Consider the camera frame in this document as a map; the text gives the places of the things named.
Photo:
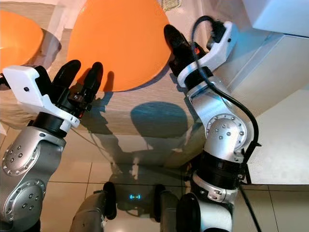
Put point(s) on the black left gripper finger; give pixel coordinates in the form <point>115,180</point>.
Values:
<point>67,75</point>
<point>95,78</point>

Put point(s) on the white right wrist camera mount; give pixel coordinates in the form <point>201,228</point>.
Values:
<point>224,41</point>

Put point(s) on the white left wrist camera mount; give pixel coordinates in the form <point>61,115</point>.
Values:
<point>24,87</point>

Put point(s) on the grey robot leg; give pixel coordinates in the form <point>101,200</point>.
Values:
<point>169,212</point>
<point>89,215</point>

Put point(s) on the wide orange plastic bowl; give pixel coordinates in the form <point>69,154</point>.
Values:
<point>116,43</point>

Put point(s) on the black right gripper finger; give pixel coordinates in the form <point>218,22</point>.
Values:
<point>176,39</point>

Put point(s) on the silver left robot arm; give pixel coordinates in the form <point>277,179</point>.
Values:
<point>29,179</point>

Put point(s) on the grey left robot leg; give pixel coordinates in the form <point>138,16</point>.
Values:
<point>89,215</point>

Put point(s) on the white cabinet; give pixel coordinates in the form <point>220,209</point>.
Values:
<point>280,14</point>

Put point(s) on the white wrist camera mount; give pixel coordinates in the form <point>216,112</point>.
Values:
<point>24,87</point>
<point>224,41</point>

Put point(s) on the deep orange plastic bowl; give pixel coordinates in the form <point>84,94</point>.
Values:
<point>19,38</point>

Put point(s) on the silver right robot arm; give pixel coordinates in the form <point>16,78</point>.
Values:
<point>227,130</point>

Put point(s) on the grey right robot leg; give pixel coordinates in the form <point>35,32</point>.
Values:
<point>169,212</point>

